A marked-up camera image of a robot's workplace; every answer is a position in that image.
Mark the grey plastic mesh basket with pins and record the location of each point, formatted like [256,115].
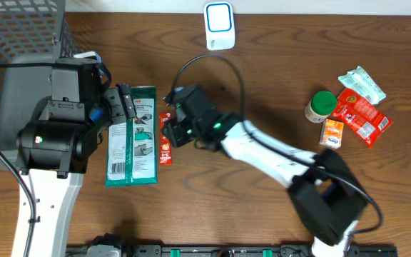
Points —
[34,34]

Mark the green lid white jar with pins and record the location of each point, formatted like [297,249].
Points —
[321,105]

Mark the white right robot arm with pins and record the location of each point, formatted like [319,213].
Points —
[326,195]

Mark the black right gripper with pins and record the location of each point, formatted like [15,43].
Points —
[173,132]

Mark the white barcode scanner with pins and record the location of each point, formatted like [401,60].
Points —
[219,25]

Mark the green white gloves package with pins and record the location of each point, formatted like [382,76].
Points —
[131,157]

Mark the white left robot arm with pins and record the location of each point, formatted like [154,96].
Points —
[55,145]

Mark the orange small box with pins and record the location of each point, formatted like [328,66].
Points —
[332,133]

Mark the red snack bag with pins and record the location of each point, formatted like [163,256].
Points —
[361,116]

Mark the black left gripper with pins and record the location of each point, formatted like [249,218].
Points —
[120,108]

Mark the mint green wipes pack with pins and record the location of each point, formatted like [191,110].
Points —
[361,82]

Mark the red Nescafe stick sachet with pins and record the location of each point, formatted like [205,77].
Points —
[165,158]

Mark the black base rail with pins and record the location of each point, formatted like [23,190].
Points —
[111,245]

